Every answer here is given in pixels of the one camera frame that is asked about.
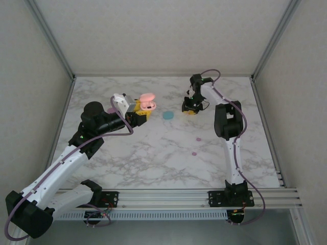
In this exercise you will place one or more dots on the pink earbud charging case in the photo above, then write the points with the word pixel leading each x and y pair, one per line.
pixel 146 97

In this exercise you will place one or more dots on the teal earbud charging case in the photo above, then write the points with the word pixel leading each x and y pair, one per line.
pixel 168 115

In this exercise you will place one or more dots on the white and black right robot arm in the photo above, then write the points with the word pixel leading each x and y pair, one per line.
pixel 230 166

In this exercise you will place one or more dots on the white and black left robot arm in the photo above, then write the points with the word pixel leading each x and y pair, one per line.
pixel 56 173

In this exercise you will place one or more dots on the small circuit board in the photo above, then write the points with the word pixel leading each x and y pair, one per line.
pixel 93 215
pixel 236 215

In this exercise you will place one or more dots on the grey metal panel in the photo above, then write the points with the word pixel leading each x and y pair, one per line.
pixel 163 234

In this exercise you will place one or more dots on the aluminium table edge rail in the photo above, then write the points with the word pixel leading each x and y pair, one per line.
pixel 261 107
pixel 65 107
pixel 163 75

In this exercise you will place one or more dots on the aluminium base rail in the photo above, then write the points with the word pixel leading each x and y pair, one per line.
pixel 163 197

